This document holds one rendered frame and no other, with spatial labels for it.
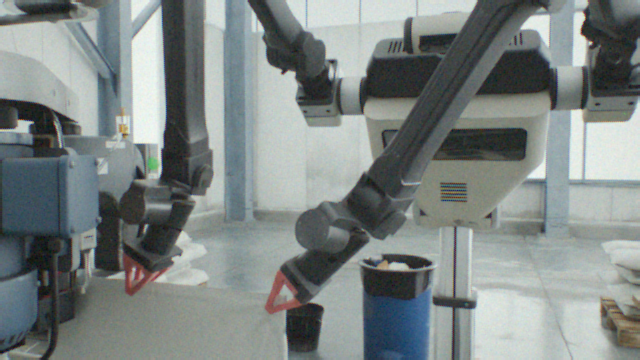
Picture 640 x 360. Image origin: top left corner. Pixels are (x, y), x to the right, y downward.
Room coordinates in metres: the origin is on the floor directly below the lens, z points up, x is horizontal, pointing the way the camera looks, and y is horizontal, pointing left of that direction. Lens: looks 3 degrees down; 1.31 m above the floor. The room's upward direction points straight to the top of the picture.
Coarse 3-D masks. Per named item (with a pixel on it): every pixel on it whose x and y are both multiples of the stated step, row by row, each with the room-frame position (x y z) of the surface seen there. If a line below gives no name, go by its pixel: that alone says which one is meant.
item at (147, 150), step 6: (138, 144) 1.09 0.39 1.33; (144, 144) 1.09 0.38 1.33; (150, 144) 1.10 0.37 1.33; (156, 144) 1.12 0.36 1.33; (144, 150) 1.09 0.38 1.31; (150, 150) 1.10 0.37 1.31; (156, 150) 1.12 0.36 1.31; (144, 156) 1.09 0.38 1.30; (150, 156) 1.10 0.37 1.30; (156, 156) 1.12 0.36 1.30; (144, 162) 1.09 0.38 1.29
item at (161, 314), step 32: (96, 288) 0.91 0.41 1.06; (160, 288) 0.87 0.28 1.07; (192, 288) 0.84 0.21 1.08; (96, 320) 0.92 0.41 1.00; (128, 320) 0.89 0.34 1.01; (160, 320) 0.87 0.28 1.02; (192, 320) 0.84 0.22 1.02; (224, 320) 0.82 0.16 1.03; (256, 320) 0.81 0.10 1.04; (64, 352) 0.94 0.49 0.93; (96, 352) 0.92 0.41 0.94; (128, 352) 0.89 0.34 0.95; (160, 352) 0.87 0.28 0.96; (192, 352) 0.84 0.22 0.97; (224, 352) 0.82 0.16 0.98; (256, 352) 0.81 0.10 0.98
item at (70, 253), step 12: (36, 156) 0.66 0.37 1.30; (48, 156) 0.65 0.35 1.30; (60, 156) 0.65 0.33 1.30; (36, 240) 0.63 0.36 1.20; (72, 240) 0.64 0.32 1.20; (36, 252) 0.63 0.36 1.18; (60, 252) 0.63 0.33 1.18; (72, 252) 0.64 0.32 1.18; (36, 264) 0.66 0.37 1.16; (60, 264) 0.65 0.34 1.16; (72, 264) 0.64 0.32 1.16
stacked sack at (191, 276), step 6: (186, 270) 4.36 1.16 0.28; (192, 270) 4.37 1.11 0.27; (198, 270) 4.40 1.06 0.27; (174, 276) 4.16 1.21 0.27; (180, 276) 4.19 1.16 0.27; (186, 276) 4.21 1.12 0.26; (192, 276) 4.24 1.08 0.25; (198, 276) 4.30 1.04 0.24; (204, 276) 4.38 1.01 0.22; (174, 282) 4.02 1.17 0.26; (180, 282) 4.07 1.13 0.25; (186, 282) 4.13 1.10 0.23; (192, 282) 4.21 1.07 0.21; (198, 282) 4.30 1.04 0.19
